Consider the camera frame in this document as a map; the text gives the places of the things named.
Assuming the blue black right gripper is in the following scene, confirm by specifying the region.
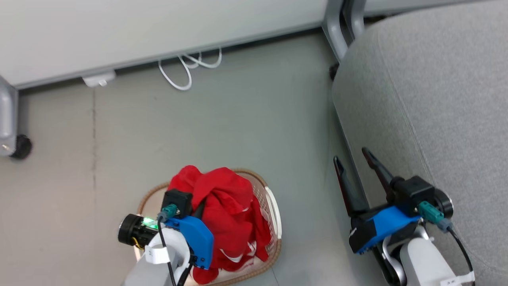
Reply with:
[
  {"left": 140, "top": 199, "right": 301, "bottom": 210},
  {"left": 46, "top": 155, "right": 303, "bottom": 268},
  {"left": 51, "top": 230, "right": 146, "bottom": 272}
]
[{"left": 334, "top": 147, "right": 454, "bottom": 255}]

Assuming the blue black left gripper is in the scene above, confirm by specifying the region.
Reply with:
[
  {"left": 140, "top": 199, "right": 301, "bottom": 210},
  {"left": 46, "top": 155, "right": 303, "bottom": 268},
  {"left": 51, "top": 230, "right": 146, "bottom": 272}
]
[{"left": 118, "top": 199, "right": 215, "bottom": 271}]

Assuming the red garment with white trim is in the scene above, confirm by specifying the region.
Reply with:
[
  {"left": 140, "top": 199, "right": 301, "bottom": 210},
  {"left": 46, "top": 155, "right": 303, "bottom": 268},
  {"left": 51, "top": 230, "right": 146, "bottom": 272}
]
[{"left": 167, "top": 165, "right": 254, "bottom": 235}]

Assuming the red garment with white stripes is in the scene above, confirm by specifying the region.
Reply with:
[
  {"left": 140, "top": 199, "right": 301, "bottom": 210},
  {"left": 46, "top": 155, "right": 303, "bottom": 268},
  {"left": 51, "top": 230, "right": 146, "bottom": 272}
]
[{"left": 192, "top": 195, "right": 274, "bottom": 285}]

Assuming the white basket with woven rim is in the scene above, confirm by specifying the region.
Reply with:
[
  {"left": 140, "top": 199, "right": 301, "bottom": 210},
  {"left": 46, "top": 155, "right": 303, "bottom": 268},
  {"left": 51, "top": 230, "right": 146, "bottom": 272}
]
[{"left": 137, "top": 169, "right": 283, "bottom": 286}]

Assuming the grey fabric sofa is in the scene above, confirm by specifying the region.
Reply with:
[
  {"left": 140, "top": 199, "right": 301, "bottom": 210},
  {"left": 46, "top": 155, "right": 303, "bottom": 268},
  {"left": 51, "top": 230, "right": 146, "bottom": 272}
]
[{"left": 331, "top": 0, "right": 508, "bottom": 286}]

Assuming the grey wide partition foot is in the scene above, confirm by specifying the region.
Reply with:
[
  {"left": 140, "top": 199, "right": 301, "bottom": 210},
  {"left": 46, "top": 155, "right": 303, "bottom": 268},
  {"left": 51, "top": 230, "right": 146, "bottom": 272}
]
[{"left": 321, "top": 0, "right": 350, "bottom": 63}]

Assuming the white power adapter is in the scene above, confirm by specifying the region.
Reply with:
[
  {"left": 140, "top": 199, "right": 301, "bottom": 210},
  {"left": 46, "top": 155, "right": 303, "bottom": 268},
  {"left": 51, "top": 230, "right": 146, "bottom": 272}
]
[{"left": 82, "top": 70, "right": 117, "bottom": 88}]

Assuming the grey narrow partition foot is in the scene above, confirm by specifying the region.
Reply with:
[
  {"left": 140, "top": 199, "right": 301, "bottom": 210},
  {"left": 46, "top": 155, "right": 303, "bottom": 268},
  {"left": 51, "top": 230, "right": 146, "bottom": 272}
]
[{"left": 343, "top": 0, "right": 366, "bottom": 41}]

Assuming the narrow white partition panel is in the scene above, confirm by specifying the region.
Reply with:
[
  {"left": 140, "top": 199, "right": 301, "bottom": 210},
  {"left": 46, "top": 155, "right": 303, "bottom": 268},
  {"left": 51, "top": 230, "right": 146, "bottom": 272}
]
[{"left": 362, "top": 0, "right": 489, "bottom": 17}]

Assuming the black caster wheel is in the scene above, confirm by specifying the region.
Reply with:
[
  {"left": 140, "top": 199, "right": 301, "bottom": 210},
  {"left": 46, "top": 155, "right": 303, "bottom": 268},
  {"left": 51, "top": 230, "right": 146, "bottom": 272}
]
[{"left": 10, "top": 134, "right": 33, "bottom": 160}]

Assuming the wide white partition panel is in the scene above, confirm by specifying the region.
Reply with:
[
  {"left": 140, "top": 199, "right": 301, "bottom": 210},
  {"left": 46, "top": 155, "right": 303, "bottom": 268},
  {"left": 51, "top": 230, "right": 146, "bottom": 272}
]
[{"left": 0, "top": 0, "right": 331, "bottom": 90}]

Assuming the grey partition leg with caster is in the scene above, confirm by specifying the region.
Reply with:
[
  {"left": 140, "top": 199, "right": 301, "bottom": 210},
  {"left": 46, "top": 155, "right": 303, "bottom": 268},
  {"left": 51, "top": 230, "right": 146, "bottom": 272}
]
[{"left": 0, "top": 75, "right": 20, "bottom": 158}]

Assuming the teal left camera connector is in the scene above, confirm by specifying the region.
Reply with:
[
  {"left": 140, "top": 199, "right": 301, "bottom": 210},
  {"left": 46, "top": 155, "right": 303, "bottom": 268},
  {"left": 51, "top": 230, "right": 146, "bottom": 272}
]
[{"left": 158, "top": 204, "right": 178, "bottom": 222}]

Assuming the teal camera connector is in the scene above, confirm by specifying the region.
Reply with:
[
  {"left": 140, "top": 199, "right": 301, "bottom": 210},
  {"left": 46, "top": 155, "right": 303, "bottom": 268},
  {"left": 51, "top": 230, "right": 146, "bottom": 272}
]
[
  {"left": 418, "top": 201, "right": 453, "bottom": 232},
  {"left": 158, "top": 204, "right": 178, "bottom": 222}
]

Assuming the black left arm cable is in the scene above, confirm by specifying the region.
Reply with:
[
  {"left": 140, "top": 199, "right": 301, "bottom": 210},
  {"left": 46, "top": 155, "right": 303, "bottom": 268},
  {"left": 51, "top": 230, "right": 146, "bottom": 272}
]
[{"left": 157, "top": 216, "right": 193, "bottom": 286}]

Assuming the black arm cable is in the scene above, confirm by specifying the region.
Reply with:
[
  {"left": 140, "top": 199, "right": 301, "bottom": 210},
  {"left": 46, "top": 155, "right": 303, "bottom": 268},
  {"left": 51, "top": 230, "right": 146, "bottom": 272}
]
[
  {"left": 446, "top": 226, "right": 475, "bottom": 286},
  {"left": 157, "top": 216, "right": 193, "bottom": 286}
]

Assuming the teal right camera connector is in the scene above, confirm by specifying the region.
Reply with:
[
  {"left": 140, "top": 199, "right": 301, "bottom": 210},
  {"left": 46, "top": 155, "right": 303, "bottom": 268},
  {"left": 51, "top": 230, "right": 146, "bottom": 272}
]
[{"left": 418, "top": 201, "right": 453, "bottom": 232}]

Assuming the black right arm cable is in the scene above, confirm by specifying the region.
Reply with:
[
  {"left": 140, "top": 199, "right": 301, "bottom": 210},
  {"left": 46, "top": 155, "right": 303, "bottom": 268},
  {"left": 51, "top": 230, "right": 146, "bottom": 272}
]
[{"left": 446, "top": 226, "right": 475, "bottom": 286}]

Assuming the white floor cable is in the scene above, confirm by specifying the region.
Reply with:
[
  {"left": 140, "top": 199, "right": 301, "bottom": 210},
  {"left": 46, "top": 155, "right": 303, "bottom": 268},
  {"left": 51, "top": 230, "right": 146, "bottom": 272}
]
[{"left": 158, "top": 47, "right": 223, "bottom": 91}]

